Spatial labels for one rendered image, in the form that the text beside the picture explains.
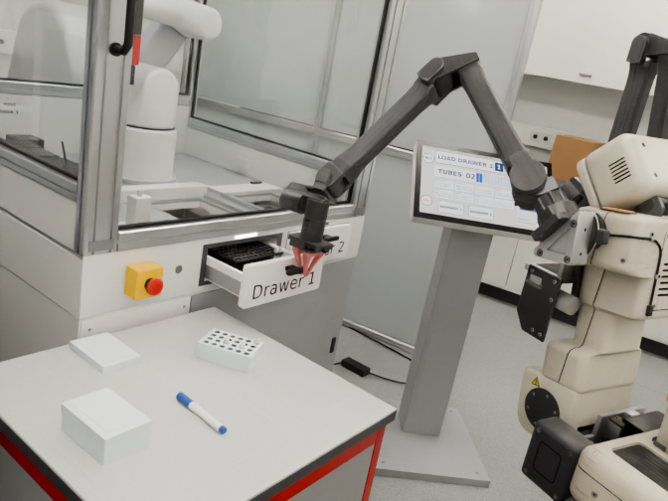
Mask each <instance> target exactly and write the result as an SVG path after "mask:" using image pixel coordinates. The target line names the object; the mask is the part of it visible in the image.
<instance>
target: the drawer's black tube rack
mask: <svg viewBox="0 0 668 501"><path fill-rule="evenodd" d="M269 251H274V248H273V247H271V246H268V245H266V244H264V243H262V242H259V241H253V242H247V243H241V244H235V245H229V246H222V247H216V248H210V249H208V255H209V256H211V257H213V258H215V259H217V260H219V261H221V262H223V263H225V264H227V265H229V266H231V267H233V268H235V269H237V270H240V271H243V269H244V266H245V265H246V264H249V263H254V262H259V261H264V260H269V259H273V257H271V256H270V257H265V258H259V259H254V260H249V261H244V262H239V263H235V262H233V261H232V258H237V257H242V256H247V255H252V254H257V255H258V253H263V252H269Z"/></svg>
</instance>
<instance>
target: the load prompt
mask: <svg viewBox="0 0 668 501"><path fill-rule="evenodd" d="M434 162H436V163H441V164H447V165H453V166H459V167H465V168H470V169H476V170H482V171H488V172H494V173H499V174H505V175H507V173H506V171H505V169H504V166H503V164H502V162H501V161H496V160H490V159H485V158H479V157H473V156H467V155H462V154H456V153H450V152H445V151H439V150H435V160H434Z"/></svg>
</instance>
